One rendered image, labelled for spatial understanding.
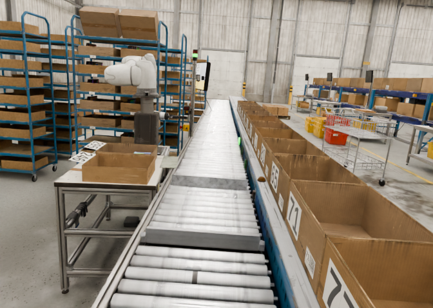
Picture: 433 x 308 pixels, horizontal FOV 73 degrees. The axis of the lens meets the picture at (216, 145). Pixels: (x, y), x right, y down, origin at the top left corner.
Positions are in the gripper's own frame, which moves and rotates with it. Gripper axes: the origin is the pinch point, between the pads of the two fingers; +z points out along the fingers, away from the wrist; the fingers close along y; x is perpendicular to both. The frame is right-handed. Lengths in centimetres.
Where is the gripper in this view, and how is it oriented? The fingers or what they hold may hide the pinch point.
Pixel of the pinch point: (183, 117)
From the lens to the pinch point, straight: 321.3
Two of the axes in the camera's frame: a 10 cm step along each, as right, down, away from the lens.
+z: 10.0, 0.7, -0.1
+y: 0.2, -2.2, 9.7
